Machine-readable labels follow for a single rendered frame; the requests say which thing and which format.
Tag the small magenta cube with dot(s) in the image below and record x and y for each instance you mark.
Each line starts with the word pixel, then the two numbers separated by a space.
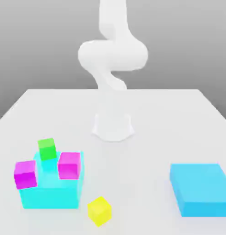
pixel 25 175
pixel 69 166

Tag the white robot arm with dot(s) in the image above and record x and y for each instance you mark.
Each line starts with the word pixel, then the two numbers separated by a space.
pixel 113 55

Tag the small green cube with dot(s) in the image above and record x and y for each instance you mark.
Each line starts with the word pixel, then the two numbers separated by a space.
pixel 47 149

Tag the large blue box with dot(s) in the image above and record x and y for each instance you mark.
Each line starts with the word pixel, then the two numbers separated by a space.
pixel 201 189

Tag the small yellow cube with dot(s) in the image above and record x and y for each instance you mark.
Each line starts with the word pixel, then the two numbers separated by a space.
pixel 99 211

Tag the large cyan box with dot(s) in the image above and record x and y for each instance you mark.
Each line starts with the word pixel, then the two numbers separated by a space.
pixel 54 192

